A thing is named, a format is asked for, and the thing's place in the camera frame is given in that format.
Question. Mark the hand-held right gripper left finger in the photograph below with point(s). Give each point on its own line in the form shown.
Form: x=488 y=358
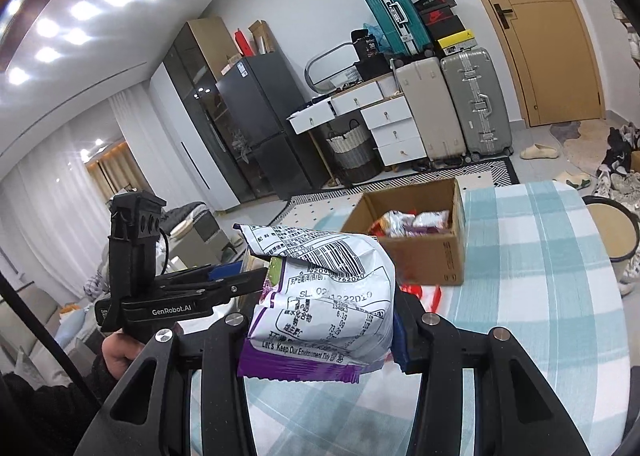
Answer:
x=220 y=336

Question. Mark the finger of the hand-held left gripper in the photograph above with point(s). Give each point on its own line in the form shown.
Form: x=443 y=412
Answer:
x=225 y=271
x=240 y=286

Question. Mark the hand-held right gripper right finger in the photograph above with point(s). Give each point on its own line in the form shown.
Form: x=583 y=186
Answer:
x=402 y=351

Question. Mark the white purple snack packet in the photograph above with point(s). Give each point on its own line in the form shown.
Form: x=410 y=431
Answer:
x=320 y=296

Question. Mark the brown cardboard box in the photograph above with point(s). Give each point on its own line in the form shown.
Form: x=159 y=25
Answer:
x=430 y=261

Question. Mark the purple orange snack packet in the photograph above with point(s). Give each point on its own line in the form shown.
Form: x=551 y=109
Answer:
x=430 y=221

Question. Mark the person's left forearm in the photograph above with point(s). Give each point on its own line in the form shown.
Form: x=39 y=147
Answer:
x=40 y=411

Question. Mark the person's left hand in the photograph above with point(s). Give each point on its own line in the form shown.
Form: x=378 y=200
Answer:
x=117 y=356

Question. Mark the grey upholstered sofa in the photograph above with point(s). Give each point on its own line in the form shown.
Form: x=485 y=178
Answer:
x=190 y=216

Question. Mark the white sheer curtain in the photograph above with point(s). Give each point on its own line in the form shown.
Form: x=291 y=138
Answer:
x=50 y=211

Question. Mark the white wardrobe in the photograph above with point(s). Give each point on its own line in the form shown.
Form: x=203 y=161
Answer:
x=170 y=135

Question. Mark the dark grey refrigerator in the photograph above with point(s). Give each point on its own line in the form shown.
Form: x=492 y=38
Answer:
x=260 y=125

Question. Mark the glass door cabinet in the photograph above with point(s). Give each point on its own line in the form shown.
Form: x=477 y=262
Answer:
x=200 y=100

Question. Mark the woven laundry basket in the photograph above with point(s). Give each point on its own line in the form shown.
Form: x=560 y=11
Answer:
x=352 y=150

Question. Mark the flat cardboard box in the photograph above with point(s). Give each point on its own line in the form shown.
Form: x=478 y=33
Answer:
x=232 y=65

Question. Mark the white drawer desk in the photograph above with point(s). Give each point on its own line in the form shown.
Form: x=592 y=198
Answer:
x=390 y=115

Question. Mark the tall red box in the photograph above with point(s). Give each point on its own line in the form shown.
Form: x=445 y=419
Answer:
x=244 y=43

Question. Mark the tall open cardboard box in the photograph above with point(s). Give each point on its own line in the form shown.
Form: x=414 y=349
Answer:
x=262 y=38

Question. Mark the round stool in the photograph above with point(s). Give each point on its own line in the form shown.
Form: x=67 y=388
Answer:
x=607 y=231

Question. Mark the beige slipper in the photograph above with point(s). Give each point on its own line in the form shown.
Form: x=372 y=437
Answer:
x=537 y=151

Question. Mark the green slipper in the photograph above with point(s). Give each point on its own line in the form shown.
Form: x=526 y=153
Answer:
x=575 y=180

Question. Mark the beige suitcase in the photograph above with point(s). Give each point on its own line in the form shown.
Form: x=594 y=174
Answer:
x=430 y=105

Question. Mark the black storage crate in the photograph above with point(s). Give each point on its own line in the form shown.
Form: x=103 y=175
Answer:
x=372 y=69

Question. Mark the silver suitcase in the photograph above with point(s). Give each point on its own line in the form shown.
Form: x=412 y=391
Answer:
x=475 y=100

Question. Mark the irregular grey door mat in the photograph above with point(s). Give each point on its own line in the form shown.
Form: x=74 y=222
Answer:
x=585 y=145

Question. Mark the blue plastic bag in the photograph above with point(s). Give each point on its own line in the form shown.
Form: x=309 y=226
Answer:
x=381 y=43

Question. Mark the pile of loose shoes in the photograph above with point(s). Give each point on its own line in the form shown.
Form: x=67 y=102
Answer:
x=620 y=180

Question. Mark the teal suitcase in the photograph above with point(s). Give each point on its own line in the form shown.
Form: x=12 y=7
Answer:
x=395 y=15

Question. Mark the yellow black shoe box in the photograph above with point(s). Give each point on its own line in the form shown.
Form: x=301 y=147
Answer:
x=454 y=43

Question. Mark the wooden door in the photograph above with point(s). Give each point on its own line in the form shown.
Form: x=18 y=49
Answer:
x=550 y=60

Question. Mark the plain black shoe box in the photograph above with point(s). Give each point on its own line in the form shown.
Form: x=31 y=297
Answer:
x=445 y=27

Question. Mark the red logo shoe box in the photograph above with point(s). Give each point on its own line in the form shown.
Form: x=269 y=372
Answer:
x=435 y=15

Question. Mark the oval metal mirror frame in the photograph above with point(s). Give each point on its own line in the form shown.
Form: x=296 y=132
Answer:
x=309 y=70

